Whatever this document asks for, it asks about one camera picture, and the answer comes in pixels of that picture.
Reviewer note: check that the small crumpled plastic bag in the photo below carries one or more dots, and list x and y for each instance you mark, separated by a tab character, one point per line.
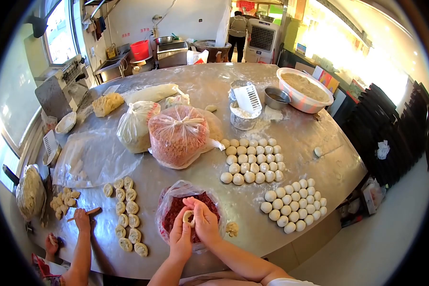
177	100

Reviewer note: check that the window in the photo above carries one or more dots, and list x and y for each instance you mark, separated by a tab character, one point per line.
59	32

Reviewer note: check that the single dough ball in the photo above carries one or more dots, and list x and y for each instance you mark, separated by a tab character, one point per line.
318	151

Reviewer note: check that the round dough wrapper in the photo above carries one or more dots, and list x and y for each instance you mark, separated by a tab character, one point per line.
188	216

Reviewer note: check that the metal box appliance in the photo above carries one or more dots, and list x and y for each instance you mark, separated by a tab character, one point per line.
171	54

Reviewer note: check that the person's right fingers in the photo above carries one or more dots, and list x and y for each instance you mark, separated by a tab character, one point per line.
195	203

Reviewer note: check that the clear bag of beige filling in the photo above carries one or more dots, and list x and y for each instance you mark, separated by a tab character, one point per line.
216	125

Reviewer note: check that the open bag of red filling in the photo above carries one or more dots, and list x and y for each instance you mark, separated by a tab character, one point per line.
173	207

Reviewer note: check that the bag of shredded dough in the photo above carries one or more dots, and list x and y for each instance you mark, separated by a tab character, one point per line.
30	193

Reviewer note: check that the metal sink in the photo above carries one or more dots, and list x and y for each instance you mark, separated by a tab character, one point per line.
110	69

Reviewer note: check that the pink basin of filling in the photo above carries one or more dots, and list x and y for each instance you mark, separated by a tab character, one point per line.
304	91

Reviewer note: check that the tied bag of reddish mince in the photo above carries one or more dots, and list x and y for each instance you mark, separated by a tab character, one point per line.
178	137

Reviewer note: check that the white air cooler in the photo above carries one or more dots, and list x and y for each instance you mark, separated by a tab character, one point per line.
261	41

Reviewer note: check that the person's right thumb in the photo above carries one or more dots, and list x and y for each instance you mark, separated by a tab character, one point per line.
197	218

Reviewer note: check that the yellow dough lump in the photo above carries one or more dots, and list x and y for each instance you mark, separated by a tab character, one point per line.
107	104

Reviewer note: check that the crumpled white paper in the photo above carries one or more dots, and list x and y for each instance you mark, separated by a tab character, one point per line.
383	149

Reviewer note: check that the person's left hand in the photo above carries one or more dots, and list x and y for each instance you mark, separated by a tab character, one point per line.
178	239

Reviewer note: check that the red bucket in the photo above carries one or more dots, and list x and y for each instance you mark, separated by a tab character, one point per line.
140	50

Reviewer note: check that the person's left thumb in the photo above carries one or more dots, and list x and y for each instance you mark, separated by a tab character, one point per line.
188	224

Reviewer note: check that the dough sheeter machine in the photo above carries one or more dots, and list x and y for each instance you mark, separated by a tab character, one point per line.
62	89

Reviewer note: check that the white plastic scraper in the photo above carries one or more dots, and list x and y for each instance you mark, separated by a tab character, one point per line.
49	141
248	98

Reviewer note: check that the white group of dough balls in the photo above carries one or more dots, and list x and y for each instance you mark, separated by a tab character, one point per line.
295	205

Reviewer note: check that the wooden rolling pin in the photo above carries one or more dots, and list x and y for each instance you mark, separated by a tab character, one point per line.
87	213

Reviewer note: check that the metal flour pot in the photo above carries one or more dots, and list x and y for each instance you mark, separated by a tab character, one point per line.
241	119

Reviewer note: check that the round dark stove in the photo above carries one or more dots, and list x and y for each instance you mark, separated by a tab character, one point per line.
212	50

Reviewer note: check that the person's left fingers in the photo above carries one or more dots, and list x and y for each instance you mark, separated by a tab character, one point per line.
178	216

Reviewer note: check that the tied bag of pale filling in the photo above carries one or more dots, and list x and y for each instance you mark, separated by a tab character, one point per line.
136	127

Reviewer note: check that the pile of small dough pieces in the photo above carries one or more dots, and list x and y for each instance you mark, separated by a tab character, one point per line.
63	202

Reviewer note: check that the long dough in plastic wrap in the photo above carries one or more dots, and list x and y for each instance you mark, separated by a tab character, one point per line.
152	93

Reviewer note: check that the small dough lump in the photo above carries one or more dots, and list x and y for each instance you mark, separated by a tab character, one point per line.
211	108

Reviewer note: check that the small metal bowl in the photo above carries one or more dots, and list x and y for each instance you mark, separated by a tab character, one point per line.
277	97

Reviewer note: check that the white shallow bowl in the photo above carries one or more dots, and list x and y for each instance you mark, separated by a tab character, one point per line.
66	122

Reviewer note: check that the pile of bags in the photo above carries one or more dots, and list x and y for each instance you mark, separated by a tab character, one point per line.
368	196

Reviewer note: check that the stack of black trays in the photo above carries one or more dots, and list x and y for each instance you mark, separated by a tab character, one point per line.
386	136

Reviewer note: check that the steel mixing bowl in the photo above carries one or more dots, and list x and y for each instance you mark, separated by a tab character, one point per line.
163	40

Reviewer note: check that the person's right hand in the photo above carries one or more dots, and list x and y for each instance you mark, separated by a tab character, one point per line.
207	225

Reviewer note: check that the row of folded dough pastries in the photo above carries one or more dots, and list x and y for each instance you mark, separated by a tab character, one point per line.
127	214

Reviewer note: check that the white plastic bag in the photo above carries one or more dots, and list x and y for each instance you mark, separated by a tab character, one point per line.
197	57

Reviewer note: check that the person's body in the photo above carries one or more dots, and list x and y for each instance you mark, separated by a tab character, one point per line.
236	281

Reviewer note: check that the clear plastic sheet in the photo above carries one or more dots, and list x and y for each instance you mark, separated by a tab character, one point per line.
93	157

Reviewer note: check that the large group of dough balls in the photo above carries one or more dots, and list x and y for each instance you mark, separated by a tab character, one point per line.
252	161

